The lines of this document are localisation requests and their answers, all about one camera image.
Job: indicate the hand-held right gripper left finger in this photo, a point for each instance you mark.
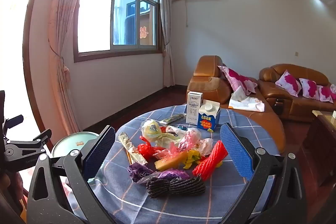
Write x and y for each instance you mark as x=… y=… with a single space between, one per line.
x=99 y=153

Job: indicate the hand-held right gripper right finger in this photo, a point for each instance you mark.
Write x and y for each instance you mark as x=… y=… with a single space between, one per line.
x=237 y=153

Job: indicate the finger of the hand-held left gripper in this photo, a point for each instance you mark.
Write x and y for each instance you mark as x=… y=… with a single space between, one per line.
x=43 y=134
x=14 y=119

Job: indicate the mint green cartoon bin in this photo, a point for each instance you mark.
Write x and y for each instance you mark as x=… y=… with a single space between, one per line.
x=68 y=142

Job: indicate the red foam fruit net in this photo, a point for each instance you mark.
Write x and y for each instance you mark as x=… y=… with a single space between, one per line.
x=210 y=161

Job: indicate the long white wrapper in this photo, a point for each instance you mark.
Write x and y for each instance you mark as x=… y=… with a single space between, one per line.
x=128 y=146

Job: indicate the small white snack packet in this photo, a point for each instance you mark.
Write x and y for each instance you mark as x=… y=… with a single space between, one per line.
x=206 y=146

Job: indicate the purple plastic bag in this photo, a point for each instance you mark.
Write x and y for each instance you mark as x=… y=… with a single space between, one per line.
x=173 y=174
x=139 y=170

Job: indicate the red plastic bag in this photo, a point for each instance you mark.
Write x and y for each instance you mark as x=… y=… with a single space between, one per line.
x=145 y=150

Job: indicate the pink plastic bag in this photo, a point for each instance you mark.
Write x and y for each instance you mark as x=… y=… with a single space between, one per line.
x=189 y=138

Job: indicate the clear yellow-print bread bag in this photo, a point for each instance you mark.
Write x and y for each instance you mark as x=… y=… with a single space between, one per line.
x=152 y=130

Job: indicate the black foam fruit net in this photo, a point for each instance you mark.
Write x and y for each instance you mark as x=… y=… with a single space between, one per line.
x=157 y=188
x=187 y=186

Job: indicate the yellow sponge block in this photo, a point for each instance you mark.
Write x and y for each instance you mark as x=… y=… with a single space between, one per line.
x=168 y=162

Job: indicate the person's left forearm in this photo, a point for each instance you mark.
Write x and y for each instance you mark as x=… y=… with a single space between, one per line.
x=8 y=187

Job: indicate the blue gable-top carton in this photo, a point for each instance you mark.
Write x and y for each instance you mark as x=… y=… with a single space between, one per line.
x=207 y=119

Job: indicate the white cloth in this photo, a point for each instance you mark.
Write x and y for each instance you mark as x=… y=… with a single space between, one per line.
x=246 y=103

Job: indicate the tall white milk carton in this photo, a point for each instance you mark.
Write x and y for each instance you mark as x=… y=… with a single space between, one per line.
x=194 y=108

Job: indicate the dark clear snack packet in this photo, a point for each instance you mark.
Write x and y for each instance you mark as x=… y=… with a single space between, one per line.
x=174 y=118

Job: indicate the pink floral pillow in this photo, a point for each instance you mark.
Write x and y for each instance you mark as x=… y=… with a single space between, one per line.
x=236 y=78
x=325 y=94
x=309 y=88
x=288 y=83

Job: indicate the brown leather chaise sofa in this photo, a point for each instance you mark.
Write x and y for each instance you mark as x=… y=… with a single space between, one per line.
x=207 y=82

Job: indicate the blue plaid tablecloth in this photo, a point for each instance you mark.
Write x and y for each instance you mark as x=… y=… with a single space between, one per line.
x=183 y=208

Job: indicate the pink long curtain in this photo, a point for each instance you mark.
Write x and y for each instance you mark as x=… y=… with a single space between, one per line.
x=65 y=56

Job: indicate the red window decal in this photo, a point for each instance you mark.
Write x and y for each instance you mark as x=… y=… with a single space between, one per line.
x=143 y=33

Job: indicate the sliding glass window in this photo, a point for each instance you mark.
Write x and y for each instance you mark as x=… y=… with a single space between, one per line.
x=94 y=16

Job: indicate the pale narrow curtain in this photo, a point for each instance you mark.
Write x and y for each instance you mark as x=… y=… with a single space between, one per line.
x=166 y=43

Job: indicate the air conditioner pipe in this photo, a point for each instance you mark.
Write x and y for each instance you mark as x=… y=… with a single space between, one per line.
x=186 y=14

